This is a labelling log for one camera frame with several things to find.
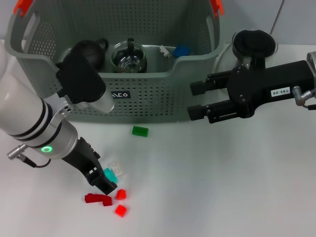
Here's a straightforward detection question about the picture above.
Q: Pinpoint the blue square toy brick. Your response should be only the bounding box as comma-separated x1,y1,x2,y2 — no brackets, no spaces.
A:
172,44,191,58

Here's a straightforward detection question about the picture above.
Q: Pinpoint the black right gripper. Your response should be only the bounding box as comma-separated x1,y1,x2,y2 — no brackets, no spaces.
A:
187,60,316,124

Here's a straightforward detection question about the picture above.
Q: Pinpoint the bright green toy brick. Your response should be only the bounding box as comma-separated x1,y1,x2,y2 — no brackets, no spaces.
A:
132,125,150,137

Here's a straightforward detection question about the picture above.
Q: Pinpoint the dark red arch brick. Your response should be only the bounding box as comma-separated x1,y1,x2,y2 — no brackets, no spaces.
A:
84,193,113,207

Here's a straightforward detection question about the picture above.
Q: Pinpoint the clear translucent toy brick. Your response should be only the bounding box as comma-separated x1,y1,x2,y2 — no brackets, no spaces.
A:
159,44,171,58

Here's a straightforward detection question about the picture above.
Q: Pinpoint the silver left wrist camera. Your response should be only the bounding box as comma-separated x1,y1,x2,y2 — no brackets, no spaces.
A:
55,45,116,114

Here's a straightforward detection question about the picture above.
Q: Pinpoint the gripper cable with plug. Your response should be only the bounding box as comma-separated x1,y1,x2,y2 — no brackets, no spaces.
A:
292,85,316,111
7,144,52,168

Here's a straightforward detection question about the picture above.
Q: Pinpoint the left gripper cable with plug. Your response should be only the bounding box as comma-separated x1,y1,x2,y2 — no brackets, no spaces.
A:
7,144,52,168

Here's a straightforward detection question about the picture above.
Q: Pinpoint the orange bin handle clip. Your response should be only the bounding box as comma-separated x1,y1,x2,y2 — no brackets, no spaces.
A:
209,0,225,17
13,0,34,17

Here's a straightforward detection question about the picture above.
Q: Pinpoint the teal square toy brick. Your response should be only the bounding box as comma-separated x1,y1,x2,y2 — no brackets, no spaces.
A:
103,167,119,183

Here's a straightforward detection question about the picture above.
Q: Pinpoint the grey perforated storage bin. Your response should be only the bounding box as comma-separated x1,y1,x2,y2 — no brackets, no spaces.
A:
4,0,225,124

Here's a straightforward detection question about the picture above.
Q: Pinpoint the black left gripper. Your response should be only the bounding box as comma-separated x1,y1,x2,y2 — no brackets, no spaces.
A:
61,137,118,196

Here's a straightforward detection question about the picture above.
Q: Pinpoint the small red square brick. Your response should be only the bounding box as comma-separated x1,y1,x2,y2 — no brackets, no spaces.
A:
114,204,128,218

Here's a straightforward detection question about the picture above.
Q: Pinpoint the right gripper cable with plug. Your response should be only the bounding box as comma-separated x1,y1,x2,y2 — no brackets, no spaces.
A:
292,85,316,111

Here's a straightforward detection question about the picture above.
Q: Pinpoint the white toy brick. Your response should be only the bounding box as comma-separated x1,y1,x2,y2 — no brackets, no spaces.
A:
108,160,126,179

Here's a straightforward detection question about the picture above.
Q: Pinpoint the glass teacup black sleeve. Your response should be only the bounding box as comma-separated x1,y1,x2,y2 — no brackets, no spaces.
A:
111,38,148,74

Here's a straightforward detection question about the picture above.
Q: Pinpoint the glass pitcher black lid handle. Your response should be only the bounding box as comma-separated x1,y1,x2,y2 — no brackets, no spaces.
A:
214,29,279,79

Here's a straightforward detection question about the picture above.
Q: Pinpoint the black clay teapot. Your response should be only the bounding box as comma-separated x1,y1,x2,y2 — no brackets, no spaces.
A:
73,38,109,72

